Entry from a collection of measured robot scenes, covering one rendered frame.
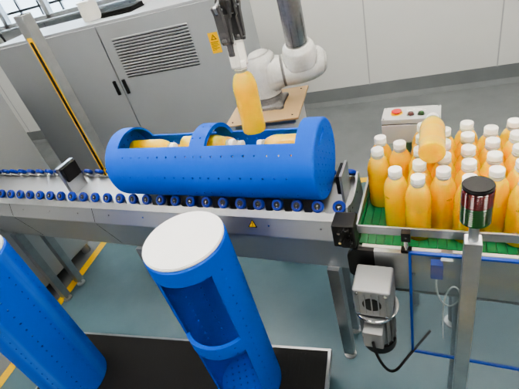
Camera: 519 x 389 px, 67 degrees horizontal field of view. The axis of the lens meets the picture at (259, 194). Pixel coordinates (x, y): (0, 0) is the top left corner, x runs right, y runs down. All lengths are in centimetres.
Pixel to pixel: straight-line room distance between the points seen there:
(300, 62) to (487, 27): 264
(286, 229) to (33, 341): 116
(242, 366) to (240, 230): 73
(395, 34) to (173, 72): 213
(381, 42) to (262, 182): 306
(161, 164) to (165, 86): 187
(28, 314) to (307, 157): 130
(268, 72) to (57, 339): 154
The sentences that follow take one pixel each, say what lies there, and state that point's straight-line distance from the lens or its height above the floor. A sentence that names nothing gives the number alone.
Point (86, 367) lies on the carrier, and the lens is 219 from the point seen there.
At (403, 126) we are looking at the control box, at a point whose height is 107.
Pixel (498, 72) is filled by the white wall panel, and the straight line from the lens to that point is 447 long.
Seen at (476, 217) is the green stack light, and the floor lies 120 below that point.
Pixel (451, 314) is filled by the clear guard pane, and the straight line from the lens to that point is 140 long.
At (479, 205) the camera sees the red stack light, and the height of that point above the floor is 123.
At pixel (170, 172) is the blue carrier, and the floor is 113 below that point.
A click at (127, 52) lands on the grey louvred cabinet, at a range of 337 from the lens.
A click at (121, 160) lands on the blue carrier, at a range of 164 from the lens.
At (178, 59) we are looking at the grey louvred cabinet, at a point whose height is 108.
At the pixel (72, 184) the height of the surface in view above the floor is 97.
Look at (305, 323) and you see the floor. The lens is 225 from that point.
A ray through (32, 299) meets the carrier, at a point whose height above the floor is 78.
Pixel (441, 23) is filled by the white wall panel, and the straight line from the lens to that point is 421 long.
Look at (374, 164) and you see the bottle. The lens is 133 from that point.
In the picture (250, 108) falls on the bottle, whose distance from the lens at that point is 121.
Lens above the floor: 181
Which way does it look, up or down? 35 degrees down
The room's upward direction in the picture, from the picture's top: 17 degrees counter-clockwise
